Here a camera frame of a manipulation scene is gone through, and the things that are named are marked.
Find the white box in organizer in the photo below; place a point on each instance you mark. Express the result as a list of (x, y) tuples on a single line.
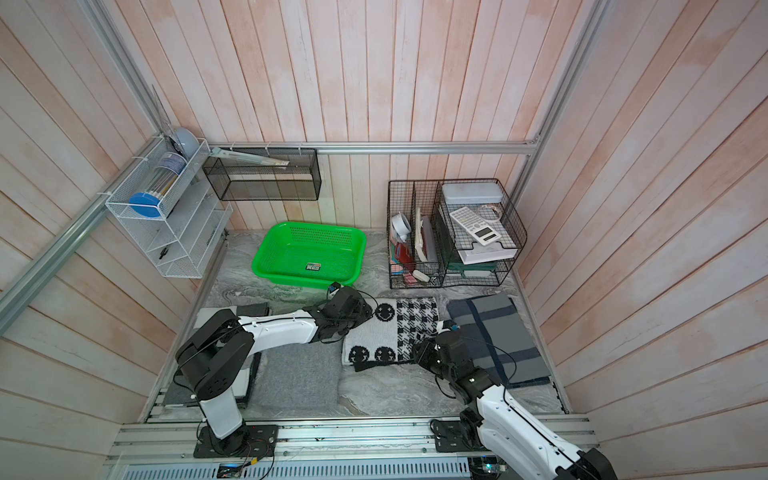
[(472, 193)]

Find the grey round disc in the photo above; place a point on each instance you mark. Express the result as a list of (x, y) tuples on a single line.
[(184, 142)]

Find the smiley houndstooth scarf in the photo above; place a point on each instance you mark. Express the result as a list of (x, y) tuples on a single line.
[(390, 335)]

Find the navy grey striped scarf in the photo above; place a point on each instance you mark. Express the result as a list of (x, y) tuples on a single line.
[(498, 340)]

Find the green plastic basket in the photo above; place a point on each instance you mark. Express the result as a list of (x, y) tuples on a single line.
[(310, 255)]

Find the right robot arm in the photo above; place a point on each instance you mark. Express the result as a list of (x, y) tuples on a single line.
[(494, 421)]

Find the black mesh wall basket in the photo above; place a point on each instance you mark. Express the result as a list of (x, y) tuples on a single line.
[(301, 180)]

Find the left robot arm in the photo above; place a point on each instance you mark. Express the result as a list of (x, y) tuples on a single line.
[(258, 334)]

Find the aluminium front rail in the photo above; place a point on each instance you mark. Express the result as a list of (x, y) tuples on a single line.
[(329, 439)]

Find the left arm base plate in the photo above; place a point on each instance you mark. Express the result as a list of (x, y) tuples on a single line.
[(257, 441)]

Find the black wire desk organizer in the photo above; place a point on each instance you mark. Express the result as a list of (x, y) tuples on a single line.
[(439, 253)]

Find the white ruler strip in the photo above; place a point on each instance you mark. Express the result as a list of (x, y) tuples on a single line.
[(247, 158)]

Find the white calculator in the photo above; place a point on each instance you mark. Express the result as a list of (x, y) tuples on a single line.
[(475, 225)]

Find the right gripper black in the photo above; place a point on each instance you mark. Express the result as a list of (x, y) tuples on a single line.
[(426, 348)]

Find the white wire wall shelf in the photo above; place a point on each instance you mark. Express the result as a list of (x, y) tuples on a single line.
[(181, 242)]

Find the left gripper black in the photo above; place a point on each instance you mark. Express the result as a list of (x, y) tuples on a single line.
[(364, 311)]

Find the blue capped clear tube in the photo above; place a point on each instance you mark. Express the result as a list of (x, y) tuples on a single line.
[(146, 201)]

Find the white tape roll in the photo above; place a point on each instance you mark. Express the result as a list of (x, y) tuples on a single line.
[(400, 227)]

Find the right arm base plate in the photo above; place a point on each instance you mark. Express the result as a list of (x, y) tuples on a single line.
[(456, 436)]

